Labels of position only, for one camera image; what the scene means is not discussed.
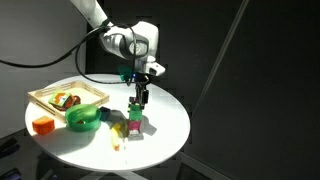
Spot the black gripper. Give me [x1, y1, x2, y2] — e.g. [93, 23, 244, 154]
[128, 73, 149, 110]

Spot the dark green block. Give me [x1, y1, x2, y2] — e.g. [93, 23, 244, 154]
[129, 104, 142, 121]

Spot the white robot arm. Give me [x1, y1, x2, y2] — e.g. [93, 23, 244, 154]
[69, 0, 165, 108]

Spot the magenta block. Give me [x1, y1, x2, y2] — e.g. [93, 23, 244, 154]
[128, 120, 141, 130]

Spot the orange red block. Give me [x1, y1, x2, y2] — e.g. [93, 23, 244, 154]
[32, 116, 55, 135]

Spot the round white table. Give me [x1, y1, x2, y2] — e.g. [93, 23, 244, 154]
[25, 74, 190, 172]

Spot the yellow banana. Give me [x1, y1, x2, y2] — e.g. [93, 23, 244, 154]
[110, 123, 123, 151]

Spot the green plastic bowl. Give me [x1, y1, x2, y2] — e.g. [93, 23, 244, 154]
[65, 104, 101, 132]

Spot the dark red round toy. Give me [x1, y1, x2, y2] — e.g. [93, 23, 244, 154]
[73, 95, 81, 105]

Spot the green picture cube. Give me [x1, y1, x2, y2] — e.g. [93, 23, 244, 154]
[48, 92, 73, 111]

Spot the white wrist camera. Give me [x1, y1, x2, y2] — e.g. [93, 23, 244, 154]
[142, 56, 166, 76]

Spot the black cable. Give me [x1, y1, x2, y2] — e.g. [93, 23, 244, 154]
[0, 22, 138, 85]

